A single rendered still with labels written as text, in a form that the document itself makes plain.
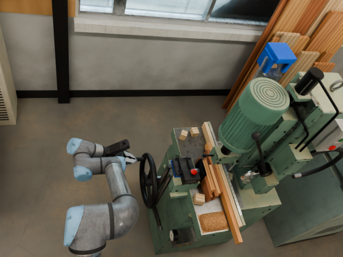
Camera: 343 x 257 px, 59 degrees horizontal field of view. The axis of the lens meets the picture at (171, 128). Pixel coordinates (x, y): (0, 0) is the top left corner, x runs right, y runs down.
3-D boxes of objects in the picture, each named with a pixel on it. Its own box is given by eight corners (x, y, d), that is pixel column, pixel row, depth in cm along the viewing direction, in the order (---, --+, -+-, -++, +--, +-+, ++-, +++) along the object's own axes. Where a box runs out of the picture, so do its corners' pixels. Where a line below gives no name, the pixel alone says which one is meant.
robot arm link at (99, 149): (95, 139, 141) (97, 154, 136) (104, 142, 144) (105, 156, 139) (87, 148, 144) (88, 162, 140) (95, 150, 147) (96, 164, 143)
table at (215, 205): (154, 134, 172) (156, 128, 168) (202, 131, 183) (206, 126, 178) (178, 242, 141) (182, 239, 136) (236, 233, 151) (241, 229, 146)
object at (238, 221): (201, 126, 177) (203, 122, 173) (204, 126, 177) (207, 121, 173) (234, 229, 145) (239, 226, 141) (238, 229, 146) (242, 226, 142)
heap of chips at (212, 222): (197, 214, 145) (199, 211, 142) (223, 210, 149) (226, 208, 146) (202, 233, 140) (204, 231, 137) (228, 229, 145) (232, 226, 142)
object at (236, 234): (204, 146, 169) (206, 142, 166) (207, 146, 170) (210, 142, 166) (235, 245, 141) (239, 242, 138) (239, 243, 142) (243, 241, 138)
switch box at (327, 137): (310, 140, 133) (334, 118, 120) (327, 138, 136) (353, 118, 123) (316, 152, 129) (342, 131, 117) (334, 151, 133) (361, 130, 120)
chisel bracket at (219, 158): (207, 154, 156) (213, 145, 149) (231, 152, 161) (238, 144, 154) (212, 166, 152) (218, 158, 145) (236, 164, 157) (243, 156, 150)
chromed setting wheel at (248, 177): (235, 180, 154) (245, 169, 145) (255, 178, 158) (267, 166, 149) (237, 185, 153) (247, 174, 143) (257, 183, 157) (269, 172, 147)
